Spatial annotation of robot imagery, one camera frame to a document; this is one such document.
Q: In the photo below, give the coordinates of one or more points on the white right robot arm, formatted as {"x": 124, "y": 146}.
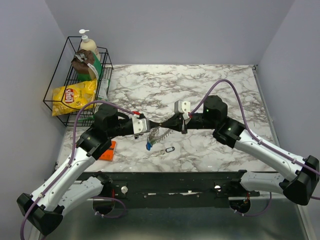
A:
{"x": 296, "y": 177}

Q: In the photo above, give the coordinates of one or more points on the black wire basket rack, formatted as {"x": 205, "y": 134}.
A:
{"x": 65, "y": 75}

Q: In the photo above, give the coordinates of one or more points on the brown and green bag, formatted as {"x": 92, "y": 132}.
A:
{"x": 86, "y": 65}

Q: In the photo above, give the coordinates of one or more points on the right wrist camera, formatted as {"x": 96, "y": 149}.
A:
{"x": 182, "y": 107}

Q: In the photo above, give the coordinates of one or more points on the key with blue tag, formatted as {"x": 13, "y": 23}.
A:
{"x": 148, "y": 146}

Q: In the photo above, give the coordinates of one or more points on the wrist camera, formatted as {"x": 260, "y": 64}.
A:
{"x": 182, "y": 107}
{"x": 140, "y": 124}

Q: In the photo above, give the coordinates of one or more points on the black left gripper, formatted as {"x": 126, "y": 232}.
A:
{"x": 153, "y": 124}

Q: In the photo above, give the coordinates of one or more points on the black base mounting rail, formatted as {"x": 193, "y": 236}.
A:
{"x": 163, "y": 190}

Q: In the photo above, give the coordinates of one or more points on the orange razor package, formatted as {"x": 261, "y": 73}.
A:
{"x": 108, "y": 155}

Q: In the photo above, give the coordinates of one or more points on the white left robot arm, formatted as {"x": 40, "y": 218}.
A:
{"x": 46, "y": 206}

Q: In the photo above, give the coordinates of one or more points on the green white packet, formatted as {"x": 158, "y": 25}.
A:
{"x": 102, "y": 92}

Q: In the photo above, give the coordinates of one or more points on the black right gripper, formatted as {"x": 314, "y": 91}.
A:
{"x": 176, "y": 122}

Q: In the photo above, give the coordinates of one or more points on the metal numbered key ring disc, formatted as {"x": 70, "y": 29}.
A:
{"x": 158, "y": 134}

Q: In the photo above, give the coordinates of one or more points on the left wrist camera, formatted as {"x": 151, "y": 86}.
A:
{"x": 140, "y": 124}

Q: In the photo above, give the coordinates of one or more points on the yellow Lays chips bag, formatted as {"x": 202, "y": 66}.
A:
{"x": 71, "y": 98}

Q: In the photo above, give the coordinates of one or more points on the pump lotion bottle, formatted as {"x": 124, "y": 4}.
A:
{"x": 88, "y": 44}

